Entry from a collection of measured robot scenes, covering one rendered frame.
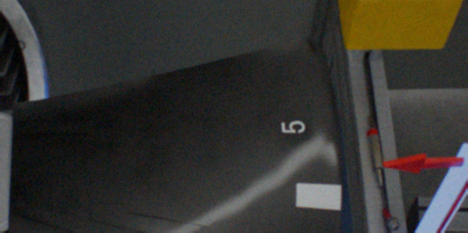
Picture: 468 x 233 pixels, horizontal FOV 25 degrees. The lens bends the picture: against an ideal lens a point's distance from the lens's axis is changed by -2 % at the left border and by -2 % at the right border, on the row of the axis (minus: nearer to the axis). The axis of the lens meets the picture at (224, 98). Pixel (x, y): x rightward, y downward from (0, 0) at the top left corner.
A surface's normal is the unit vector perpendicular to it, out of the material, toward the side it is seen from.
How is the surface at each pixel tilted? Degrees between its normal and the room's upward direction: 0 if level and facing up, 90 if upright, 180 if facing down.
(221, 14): 90
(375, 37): 90
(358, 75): 0
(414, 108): 0
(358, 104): 0
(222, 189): 15
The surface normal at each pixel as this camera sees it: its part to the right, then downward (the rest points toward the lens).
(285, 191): 0.18, -0.22
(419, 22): 0.05, 0.87
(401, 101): 0.05, -0.49
